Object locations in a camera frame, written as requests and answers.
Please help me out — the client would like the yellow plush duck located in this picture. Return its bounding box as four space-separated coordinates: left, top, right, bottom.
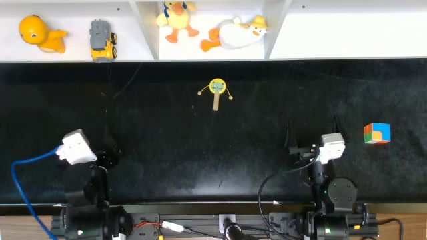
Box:
156 1 200 43

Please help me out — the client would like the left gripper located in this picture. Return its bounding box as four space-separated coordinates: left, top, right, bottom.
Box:
96 125 121 169

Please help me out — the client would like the mounting rail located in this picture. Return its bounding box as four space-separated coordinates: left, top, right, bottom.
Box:
49 213 380 240

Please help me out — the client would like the blue cable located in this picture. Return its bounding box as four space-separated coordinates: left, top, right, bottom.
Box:
11 146 64 240

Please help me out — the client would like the black power cord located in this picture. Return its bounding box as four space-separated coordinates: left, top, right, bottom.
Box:
376 218 404 240

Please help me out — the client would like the white plush duck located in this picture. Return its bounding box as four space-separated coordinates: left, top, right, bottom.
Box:
200 15 269 53

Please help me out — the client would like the grey and yellow toy truck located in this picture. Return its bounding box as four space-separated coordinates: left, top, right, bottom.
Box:
89 19 118 63

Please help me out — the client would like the white shelf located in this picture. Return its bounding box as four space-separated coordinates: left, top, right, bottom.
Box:
0 0 427 63

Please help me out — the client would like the yellow rubber duck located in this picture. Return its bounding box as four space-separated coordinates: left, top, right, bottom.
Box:
18 14 68 54

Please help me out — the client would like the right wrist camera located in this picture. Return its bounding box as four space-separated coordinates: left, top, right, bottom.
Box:
318 132 346 165

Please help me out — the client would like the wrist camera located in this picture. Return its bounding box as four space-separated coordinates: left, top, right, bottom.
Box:
318 132 346 165
55 129 98 166

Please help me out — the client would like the yellow rattle drum toy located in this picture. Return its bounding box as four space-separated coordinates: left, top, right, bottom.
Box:
197 78 234 111

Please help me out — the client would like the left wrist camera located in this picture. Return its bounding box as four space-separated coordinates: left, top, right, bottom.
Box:
55 129 98 166

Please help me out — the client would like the many-coloured puzzle cube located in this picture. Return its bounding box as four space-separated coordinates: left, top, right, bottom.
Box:
363 122 391 145

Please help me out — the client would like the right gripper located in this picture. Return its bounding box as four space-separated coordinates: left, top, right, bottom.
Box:
284 115 348 164

